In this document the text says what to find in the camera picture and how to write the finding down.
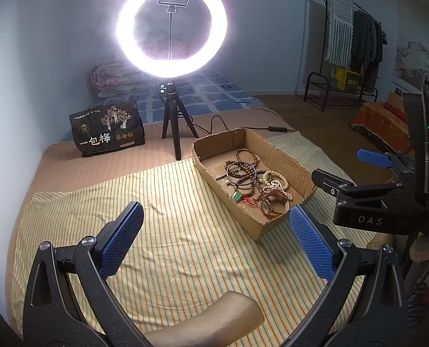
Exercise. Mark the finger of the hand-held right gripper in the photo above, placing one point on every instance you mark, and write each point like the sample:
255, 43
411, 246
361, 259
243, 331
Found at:
373, 158
330, 184

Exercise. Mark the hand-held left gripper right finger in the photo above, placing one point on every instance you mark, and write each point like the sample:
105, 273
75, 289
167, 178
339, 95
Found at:
310, 242

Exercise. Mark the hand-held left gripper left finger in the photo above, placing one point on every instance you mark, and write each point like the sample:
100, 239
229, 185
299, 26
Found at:
122, 238

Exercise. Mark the cardboard box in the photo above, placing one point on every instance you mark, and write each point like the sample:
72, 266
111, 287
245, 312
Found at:
283, 162

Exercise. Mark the metal bangle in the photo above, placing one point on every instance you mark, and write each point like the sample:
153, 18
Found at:
227, 174

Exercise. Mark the orange cloth covered furniture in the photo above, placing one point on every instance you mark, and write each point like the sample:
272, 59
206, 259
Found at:
377, 126

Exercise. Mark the striped yellow cloth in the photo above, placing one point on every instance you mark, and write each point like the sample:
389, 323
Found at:
182, 224

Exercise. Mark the yellow crate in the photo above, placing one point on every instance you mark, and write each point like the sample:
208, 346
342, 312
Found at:
348, 79

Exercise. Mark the black snack bag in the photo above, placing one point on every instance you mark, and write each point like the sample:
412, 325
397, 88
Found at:
106, 141

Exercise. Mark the black metal shoe rack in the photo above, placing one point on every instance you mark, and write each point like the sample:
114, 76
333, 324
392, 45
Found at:
315, 76

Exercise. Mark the dark hanging clothes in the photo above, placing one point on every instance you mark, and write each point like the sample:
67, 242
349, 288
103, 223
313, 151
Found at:
366, 43

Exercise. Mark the striped hanging towel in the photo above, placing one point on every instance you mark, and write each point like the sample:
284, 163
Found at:
339, 25

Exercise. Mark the black tripod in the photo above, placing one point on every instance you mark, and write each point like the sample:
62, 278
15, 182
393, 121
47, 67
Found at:
171, 97

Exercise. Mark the folded patterned quilt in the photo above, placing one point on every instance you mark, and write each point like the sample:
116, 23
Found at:
109, 76

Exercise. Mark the phone holder clamp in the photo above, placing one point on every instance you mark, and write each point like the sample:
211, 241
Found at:
171, 9

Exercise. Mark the landscape wall painting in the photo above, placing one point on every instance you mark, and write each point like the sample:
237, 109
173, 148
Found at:
417, 65

